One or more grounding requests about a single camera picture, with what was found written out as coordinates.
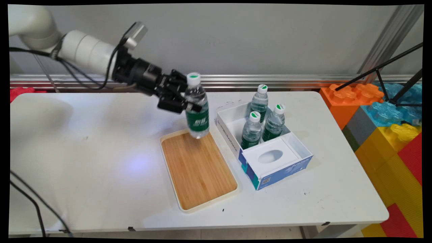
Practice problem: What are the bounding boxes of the white and blue cardboard box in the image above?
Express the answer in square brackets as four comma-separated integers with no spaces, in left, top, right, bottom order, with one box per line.
[216,102,313,191]

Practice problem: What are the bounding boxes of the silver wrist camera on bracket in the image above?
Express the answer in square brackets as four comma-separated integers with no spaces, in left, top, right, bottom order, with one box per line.
[122,21,148,50]

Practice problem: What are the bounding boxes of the aluminium wall rail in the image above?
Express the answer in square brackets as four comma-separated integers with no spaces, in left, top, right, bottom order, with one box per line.
[10,73,422,91]

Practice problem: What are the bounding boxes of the black cable with grey tape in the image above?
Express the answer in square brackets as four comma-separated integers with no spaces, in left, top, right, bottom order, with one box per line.
[9,170,73,238]

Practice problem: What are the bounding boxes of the thin black cable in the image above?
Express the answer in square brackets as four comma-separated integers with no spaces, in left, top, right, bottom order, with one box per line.
[9,182,47,238]

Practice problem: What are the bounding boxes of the aluminium frame post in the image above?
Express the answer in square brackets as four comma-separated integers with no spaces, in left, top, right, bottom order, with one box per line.
[358,5,424,83]

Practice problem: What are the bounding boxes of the black tripod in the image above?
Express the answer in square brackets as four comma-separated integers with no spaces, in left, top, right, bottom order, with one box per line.
[334,42,423,107]

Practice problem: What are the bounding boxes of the red giant building block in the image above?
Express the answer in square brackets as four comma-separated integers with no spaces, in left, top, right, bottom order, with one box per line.
[380,202,418,238]
[397,133,423,186]

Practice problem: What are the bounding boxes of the translucent blue building block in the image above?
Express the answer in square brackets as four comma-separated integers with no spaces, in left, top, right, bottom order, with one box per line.
[360,83,423,127]

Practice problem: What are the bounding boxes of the yellow giant building block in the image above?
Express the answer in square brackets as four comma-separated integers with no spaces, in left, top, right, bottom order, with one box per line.
[354,123,423,237]

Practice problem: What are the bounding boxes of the red plastic object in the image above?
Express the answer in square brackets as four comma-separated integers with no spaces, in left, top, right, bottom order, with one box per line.
[10,87,46,103]

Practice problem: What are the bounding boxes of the grey giant building block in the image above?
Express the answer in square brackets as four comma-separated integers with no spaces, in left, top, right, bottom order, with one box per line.
[346,106,377,146]

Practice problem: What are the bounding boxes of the dark green building block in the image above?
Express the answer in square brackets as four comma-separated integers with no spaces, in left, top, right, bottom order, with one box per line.
[342,125,360,152]

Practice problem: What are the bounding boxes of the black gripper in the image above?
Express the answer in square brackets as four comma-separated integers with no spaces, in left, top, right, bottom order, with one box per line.
[114,53,203,114]

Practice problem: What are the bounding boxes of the wooden tray with cream rim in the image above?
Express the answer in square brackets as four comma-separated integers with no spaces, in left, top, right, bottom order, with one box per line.
[159,129,239,214]

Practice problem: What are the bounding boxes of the green label water bottle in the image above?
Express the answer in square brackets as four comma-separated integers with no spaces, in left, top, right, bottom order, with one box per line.
[184,72,210,139]
[240,111,262,150]
[262,104,286,142]
[250,84,269,123]

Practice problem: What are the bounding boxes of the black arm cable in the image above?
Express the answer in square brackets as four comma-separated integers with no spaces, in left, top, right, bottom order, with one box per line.
[9,32,130,91]

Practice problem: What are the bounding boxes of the orange giant building block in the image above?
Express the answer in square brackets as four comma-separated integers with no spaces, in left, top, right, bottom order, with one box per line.
[319,83,384,130]

